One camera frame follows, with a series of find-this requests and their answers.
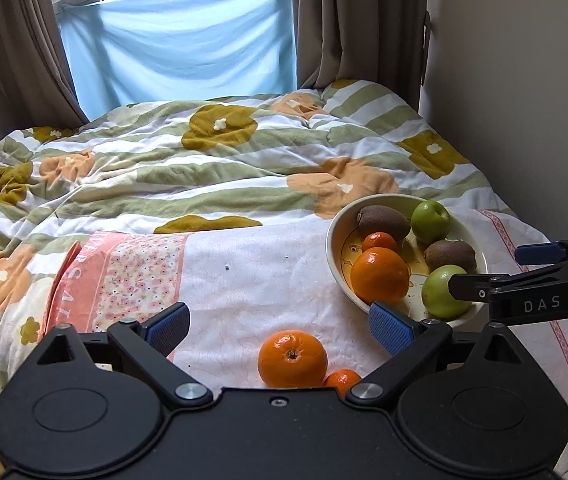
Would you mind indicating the cream bowl with bear print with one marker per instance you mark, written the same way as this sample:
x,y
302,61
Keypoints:
x,y
343,260

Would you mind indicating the pink floral towel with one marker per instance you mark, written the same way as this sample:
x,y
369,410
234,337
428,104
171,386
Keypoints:
x,y
254,285

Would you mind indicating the beige curtain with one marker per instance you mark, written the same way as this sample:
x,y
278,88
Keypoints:
x,y
24,35
358,20

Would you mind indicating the green apple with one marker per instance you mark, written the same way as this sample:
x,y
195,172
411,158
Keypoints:
x,y
441,297
430,222

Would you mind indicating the light blue window cloth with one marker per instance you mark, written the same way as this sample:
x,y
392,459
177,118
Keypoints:
x,y
179,45

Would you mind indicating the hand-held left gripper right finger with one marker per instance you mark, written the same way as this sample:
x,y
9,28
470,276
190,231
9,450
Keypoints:
x,y
389,331

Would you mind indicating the brown kiwi with sticker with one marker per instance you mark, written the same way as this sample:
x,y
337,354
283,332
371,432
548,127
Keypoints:
x,y
450,256

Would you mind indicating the green striped flower quilt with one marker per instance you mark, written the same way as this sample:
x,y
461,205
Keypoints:
x,y
174,160

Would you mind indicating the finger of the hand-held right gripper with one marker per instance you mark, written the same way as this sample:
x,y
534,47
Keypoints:
x,y
468,287
538,253

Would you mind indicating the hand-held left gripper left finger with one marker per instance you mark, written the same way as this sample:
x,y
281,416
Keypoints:
x,y
170,327

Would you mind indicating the small mandarin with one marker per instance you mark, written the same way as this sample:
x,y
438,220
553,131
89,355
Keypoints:
x,y
379,241
341,381

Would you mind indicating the large orange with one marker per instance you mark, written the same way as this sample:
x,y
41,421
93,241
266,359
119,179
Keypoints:
x,y
379,276
292,358

